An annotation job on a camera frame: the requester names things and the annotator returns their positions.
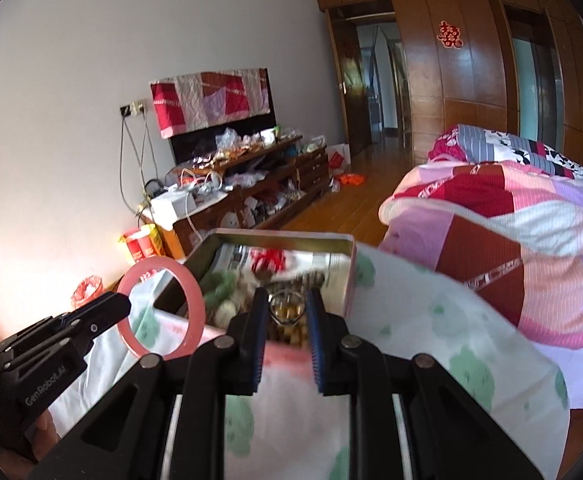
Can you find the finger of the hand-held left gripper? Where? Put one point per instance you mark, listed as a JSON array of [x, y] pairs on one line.
[[96, 317]]

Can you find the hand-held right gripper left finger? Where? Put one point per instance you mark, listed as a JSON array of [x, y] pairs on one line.
[[259, 340]]

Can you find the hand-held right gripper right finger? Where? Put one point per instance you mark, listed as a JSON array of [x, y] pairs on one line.
[[316, 340]]

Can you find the pink tin box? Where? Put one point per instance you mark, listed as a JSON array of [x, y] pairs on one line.
[[342, 280]]

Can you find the pink bangle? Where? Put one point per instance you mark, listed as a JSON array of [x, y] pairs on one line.
[[199, 305]]

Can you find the red knot tassel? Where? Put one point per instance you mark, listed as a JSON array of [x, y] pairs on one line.
[[266, 259]]

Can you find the person's left hand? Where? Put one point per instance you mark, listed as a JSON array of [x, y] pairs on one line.
[[47, 425]]

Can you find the red plastic bag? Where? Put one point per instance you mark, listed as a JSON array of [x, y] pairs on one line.
[[86, 292]]

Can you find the printed paper packet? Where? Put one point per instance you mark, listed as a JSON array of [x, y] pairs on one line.
[[321, 262]]

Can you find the red and yellow boxes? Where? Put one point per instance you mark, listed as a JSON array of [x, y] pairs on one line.
[[139, 245]]

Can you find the white green-printed tablecloth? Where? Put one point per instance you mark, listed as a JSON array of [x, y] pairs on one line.
[[421, 310]]

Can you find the white box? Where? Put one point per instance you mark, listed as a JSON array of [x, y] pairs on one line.
[[171, 207]]

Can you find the orange item on floor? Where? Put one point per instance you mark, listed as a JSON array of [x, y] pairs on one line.
[[351, 179]]

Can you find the wooden television cabinet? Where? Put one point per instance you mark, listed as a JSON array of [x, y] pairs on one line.
[[311, 165]]

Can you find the white paper bag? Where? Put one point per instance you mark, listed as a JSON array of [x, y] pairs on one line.
[[339, 156]]

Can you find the black television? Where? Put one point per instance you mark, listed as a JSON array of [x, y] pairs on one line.
[[196, 142]]

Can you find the clear plastic bags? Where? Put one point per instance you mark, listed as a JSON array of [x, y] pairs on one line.
[[227, 139]]

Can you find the patchwork bed quilt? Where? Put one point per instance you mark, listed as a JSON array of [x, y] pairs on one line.
[[496, 235]]

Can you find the red patchwork cloth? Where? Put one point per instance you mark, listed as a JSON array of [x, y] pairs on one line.
[[206, 100]]

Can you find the wooden door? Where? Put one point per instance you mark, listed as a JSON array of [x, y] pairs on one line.
[[340, 85]]

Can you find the wooden wardrobe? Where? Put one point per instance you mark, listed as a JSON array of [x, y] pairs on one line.
[[471, 85]]

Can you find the red paper decoration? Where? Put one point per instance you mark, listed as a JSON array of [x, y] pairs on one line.
[[450, 35]]

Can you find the wall power outlet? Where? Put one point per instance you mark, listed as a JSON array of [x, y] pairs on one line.
[[132, 109]]

